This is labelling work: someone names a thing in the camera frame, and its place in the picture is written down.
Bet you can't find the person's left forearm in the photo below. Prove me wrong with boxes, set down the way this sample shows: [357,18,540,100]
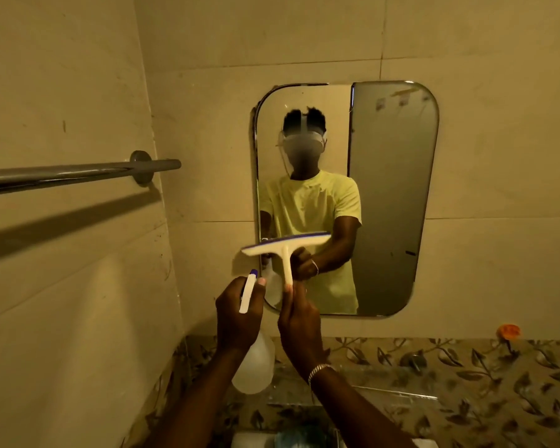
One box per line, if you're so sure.
[142,349,244,448]

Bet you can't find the person's right hand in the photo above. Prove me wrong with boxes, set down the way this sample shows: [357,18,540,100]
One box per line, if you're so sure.
[278,280,330,372]

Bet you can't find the silver chain bracelet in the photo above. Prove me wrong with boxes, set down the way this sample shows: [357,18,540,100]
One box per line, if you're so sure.
[307,363,337,386]

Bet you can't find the white squeegee with blue blade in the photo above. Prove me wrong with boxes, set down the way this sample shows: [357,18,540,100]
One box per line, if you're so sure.
[241,231,332,288]

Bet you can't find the rounded wall mirror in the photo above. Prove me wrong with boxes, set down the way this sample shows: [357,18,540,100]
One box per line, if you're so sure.
[253,80,440,318]

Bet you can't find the person's left hand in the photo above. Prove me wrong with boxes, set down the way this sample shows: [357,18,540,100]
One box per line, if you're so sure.
[215,276,267,358]

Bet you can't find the person's right forearm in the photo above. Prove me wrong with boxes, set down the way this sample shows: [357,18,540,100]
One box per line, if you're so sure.
[309,368,417,448]

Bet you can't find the chrome towel bar mount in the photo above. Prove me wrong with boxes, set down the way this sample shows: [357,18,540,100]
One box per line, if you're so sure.
[130,150,155,186]

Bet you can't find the chrome towel bar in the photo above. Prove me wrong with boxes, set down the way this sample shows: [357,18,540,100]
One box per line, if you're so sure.
[0,158,182,198]

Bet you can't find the clear glass shelf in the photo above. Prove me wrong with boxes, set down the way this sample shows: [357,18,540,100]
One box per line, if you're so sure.
[271,383,440,404]

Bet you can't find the white spray bottle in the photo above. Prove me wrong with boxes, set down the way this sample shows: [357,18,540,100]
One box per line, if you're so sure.
[231,269,276,395]

